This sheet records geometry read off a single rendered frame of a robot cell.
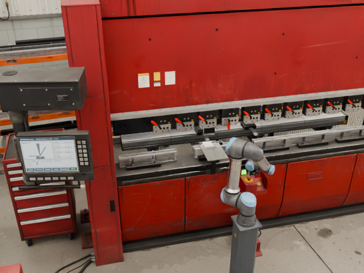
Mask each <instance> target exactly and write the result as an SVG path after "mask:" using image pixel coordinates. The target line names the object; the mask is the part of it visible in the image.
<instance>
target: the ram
mask: <svg viewBox="0 0 364 273"><path fill-rule="evenodd" d="M101 19H102V31H103V42H104V49H105V60H106V72H107V84H108V95H109V107H110V113H111V114H116V113H126V112H137V111H147V110H153V109H164V108H174V107H185V106H195V105H205V104H212V103H222V102H232V101H243V100H253V99H263V98H274V97H280V96H291V95H301V94H311V93H322V92H332V91H338V90H349V89H359V88H364V3H360V4H340V5H320V6H301V7H291V8H272V9H252V10H233V11H214V12H194V13H184V14H164V15H146V16H126V17H107V18H101ZM170 71H175V84H171V85H165V72H170ZM157 72H160V80H158V81H154V73H157ZM145 73H149V87H143V88H139V82H138V74H145ZM154 82H160V86H154ZM360 94H364V92H353V93H343V94H333V95H322V96H312V97H302V98H296V99H286V100H276V101H265V102H255V103H245V104H238V105H228V106H218V107H208V108H198V109H187V110H177V111H171V112H161V113H151V114H140V115H130V116H120V117H114V118H110V119H111V121H114V120H124V119H135V118H145V117H150V116H161V115H171V114H181V113H191V112H201V111H211V110H217V109H227V108H237V107H247V106H258V105H268V104H273V103H284V102H294V101H304V100H314V99H324V98H334V97H340V96H350V95H360Z"/></svg>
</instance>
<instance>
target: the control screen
mask: <svg viewBox="0 0 364 273"><path fill-rule="evenodd" d="M19 142H20V146H21V150H22V155H23V160H24V165H25V170H26V172H56V171H78V166H77V159H76V152H75V144H74V137H68V138H19ZM35 163H40V165H35Z"/></svg>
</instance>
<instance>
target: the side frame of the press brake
mask: <svg viewBox="0 0 364 273"><path fill-rule="evenodd" d="M61 12H62V20H63V28H64V35H65V41H66V48H67V56H68V64H69V67H85V72H86V81H87V90H88V95H87V98H86V100H85V103H84V105H83V108H82V109H81V110H75V115H76V123H77V130H78V131H89V135H90V143H91V148H92V157H93V166H94V175H95V177H94V180H90V181H84V182H85V185H86V195H87V203H88V211H89V218H90V226H91V231H92V239H93V247H94V254H95V262H96V266H101V265H106V264H112V263H119V262H123V261H124V256H123V249H122V237H121V225H120V214H119V202H118V191H117V184H116V172H115V160H114V148H113V137H112V125H111V114H110V107H109V95H108V84H107V72H106V60H105V49H104V42H103V31H102V19H101V7H100V2H99V0H61Z"/></svg>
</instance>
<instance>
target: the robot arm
mask: <svg viewBox="0 0 364 273"><path fill-rule="evenodd" d="M226 151H227V152H228V156H229V158H230V163H229V173H228V179H227V185H226V186H225V187H224V188H223V189H222V192H221V195H220V197H221V200H222V202H224V203H226V204H229V205H231V206H233V207H236V208H238V209H239V213H238V215H237V218H236V222H237V224H238V225H240V226H242V227H244V228H251V227H253V226H255V225H256V222H257V219H256V215H255V209H256V197H255V196H254V195H253V194H252V193H250V192H243V193H240V188H239V178H240V173H241V164H242V159H244V158H247V163H246V164H245V167H246V173H247V175H248V177H249V178H250V177H251V176H253V177H255V176H256V175H258V174H259V171H261V172H264V173H267V174H270V175H272V174H273V173H274V171H275V166H274V165H270V164H269V162H268V161H267V160H266V158H265V157H264V154H263V150H262V149H260V148H259V147H258V146H257V145H255V144H254V143H252V142H249V141H245V140H242V139H239V138H235V137H233V138H231V139H230V140H229V141H228V143H227V145H226Z"/></svg>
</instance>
